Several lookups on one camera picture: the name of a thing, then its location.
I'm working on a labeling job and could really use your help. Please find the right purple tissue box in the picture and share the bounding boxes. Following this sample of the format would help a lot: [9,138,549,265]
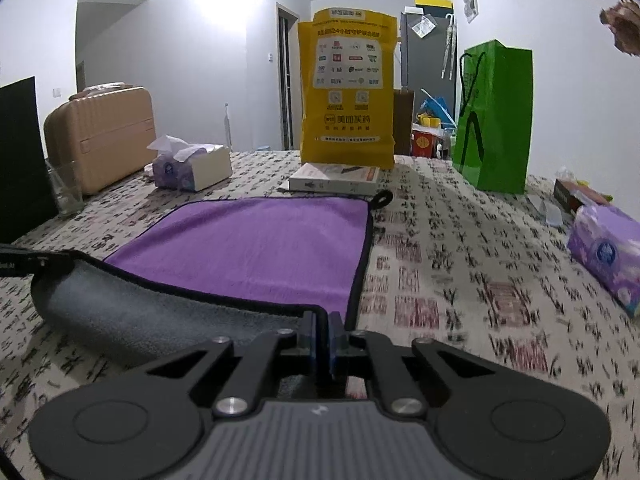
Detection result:
[567,205,640,318]

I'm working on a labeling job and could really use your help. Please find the left purple tissue box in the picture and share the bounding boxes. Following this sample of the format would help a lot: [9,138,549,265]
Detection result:
[148,136,232,192]

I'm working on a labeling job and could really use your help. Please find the dark red small box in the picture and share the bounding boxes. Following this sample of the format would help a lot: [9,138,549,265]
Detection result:
[553,179,608,214]

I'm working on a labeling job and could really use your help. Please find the purple grey microfibre towel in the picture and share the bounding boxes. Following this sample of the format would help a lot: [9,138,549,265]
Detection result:
[30,191,393,366]

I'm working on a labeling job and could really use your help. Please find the clear drinking glass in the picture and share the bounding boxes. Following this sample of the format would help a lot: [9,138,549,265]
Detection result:
[46,159,85,218]

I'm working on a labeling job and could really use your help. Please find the black paper shopping bag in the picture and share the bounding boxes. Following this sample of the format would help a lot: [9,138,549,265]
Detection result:
[0,77,58,243]

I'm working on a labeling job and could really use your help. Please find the beige hard suitcase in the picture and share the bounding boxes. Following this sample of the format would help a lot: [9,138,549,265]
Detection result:
[43,87,156,195]

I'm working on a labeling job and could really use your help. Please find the yellow delivery bag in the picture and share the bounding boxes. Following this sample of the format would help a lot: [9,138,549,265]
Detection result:
[298,8,398,170]

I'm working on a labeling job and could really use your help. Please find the brown chair back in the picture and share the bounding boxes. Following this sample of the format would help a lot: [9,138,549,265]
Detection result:
[393,89,414,155]

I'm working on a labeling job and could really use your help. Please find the purple tissue box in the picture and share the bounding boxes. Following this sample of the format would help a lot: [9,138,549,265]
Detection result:
[148,136,232,192]
[567,205,640,318]

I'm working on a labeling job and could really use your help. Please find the yellow black box on fridge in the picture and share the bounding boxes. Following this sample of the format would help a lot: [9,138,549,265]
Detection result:
[414,0,454,9]

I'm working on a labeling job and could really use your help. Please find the white flat box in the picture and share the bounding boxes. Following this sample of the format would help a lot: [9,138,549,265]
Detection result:
[285,162,380,196]

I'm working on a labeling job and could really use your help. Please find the dried pink roses bouquet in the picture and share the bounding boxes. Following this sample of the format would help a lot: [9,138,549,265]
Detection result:
[599,0,639,58]

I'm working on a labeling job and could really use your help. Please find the red gift box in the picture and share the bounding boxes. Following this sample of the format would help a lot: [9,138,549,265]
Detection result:
[411,128,442,158]

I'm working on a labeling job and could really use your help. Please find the wall picture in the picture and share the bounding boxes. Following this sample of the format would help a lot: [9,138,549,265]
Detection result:
[462,0,480,23]

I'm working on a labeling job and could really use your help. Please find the green paper shopping bag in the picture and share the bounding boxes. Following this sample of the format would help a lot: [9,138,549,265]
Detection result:
[452,39,534,194]

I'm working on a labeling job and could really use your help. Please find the grey refrigerator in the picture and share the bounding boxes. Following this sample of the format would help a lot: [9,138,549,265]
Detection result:
[400,4,457,114]

